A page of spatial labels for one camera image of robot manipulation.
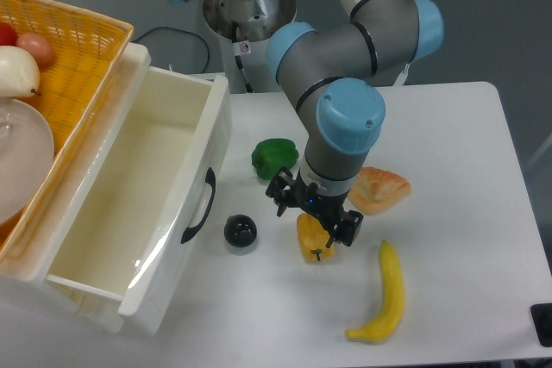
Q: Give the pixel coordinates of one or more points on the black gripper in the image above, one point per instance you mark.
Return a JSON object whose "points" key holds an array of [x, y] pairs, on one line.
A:
{"points": [[325, 205]]}

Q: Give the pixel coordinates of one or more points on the yellow bell pepper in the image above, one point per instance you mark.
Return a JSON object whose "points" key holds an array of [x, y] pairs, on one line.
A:
{"points": [[312, 239]]}

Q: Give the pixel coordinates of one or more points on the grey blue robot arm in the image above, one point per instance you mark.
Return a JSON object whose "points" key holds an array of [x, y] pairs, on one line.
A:
{"points": [[324, 77]]}

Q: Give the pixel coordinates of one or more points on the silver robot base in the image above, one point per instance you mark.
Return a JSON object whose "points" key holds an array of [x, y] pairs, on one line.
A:
{"points": [[243, 29]]}

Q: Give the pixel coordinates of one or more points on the green bell pepper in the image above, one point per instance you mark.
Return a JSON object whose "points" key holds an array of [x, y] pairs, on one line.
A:
{"points": [[272, 154]]}

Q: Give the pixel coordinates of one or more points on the toasted bread slice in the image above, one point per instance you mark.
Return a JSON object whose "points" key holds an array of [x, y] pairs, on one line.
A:
{"points": [[376, 190]]}

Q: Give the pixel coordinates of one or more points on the black round object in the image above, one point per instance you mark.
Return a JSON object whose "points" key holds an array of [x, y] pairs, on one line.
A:
{"points": [[240, 230]]}

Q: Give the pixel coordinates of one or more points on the yellow banana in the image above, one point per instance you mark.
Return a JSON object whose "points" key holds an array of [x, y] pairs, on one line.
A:
{"points": [[385, 323]]}

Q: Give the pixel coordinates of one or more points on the white plastic drawer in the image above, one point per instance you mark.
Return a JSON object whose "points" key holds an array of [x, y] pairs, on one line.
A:
{"points": [[106, 249]]}

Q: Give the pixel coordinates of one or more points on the black device at edge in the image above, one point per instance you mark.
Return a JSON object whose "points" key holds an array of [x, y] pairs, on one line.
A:
{"points": [[541, 314]]}

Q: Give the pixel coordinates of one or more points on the yellow woven basket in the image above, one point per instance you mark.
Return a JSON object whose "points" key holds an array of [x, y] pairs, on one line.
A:
{"points": [[87, 45]]}

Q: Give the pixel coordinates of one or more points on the white pear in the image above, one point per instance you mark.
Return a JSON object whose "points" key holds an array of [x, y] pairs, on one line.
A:
{"points": [[20, 74]]}

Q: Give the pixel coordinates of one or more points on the red tomato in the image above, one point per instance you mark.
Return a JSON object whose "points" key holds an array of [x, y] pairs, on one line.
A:
{"points": [[8, 36]]}

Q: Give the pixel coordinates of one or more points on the black drawer handle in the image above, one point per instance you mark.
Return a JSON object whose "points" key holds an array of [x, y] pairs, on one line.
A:
{"points": [[204, 208]]}

